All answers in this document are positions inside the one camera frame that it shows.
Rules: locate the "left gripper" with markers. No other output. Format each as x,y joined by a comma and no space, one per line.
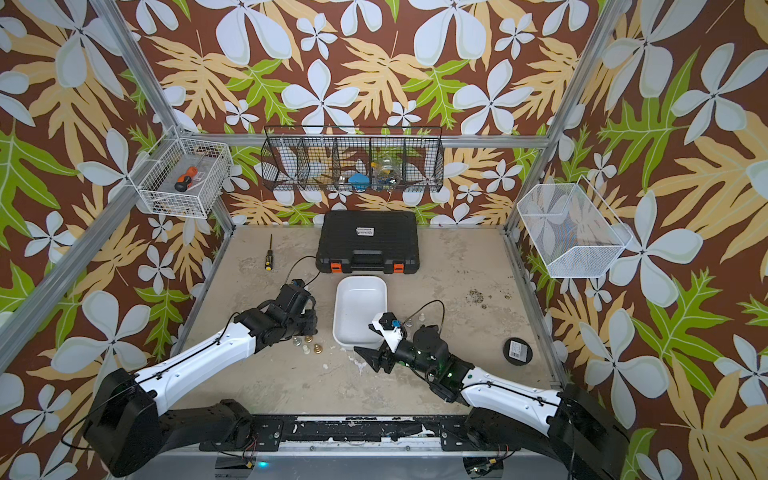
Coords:
312,327

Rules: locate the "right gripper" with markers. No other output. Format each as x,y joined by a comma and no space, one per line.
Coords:
379,357

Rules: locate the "white storage box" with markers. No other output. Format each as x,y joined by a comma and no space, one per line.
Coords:
358,299

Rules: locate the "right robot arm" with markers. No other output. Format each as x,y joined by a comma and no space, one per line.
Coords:
567,425

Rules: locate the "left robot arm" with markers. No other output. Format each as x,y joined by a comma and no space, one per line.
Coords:
132,419

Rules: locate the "yellow black screwdriver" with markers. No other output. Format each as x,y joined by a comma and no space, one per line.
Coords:
269,257

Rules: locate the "black tool case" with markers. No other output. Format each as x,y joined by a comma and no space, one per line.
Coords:
368,241

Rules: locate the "black round puck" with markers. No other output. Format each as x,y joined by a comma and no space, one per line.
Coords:
517,351

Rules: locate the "blue object in basket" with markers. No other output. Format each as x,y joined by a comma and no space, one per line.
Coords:
359,182

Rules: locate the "clear bottle in basket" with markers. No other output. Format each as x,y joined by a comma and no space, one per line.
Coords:
386,173

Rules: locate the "orange black tool in basket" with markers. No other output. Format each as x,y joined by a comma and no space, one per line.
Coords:
184,182

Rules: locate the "white mesh basket right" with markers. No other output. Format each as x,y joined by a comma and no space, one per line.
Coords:
573,229

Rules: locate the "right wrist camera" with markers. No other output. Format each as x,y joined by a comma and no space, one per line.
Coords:
389,328

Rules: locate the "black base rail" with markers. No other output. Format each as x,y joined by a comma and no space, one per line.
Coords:
278,433

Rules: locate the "black wire basket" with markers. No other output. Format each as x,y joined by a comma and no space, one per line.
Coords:
326,158

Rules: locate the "white wire basket left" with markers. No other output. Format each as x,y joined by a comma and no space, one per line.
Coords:
168,159

